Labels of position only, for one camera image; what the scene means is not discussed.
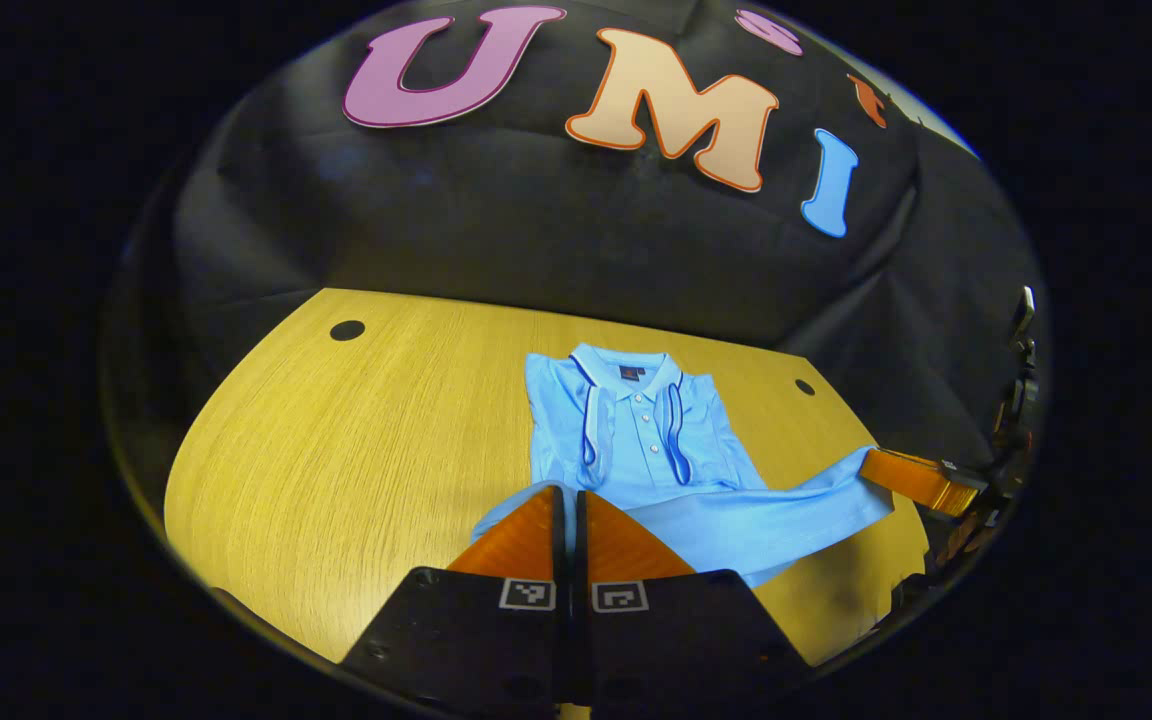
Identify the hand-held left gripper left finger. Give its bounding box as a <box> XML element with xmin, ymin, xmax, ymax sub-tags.
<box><xmin>336</xmin><ymin>485</ymin><xmax>573</xmax><ymax>717</ymax></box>

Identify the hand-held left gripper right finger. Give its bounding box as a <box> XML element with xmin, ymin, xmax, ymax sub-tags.
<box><xmin>574</xmin><ymin>490</ymin><xmax>817</xmax><ymax>715</ymax></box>

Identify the light blue polo T-shirt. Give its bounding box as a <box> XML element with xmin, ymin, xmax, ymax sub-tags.
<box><xmin>471</xmin><ymin>342</ymin><xmax>897</xmax><ymax>591</ymax></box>

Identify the black backdrop cloth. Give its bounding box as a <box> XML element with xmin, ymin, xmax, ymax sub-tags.
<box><xmin>106</xmin><ymin>0</ymin><xmax>1042</xmax><ymax>481</ymax></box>

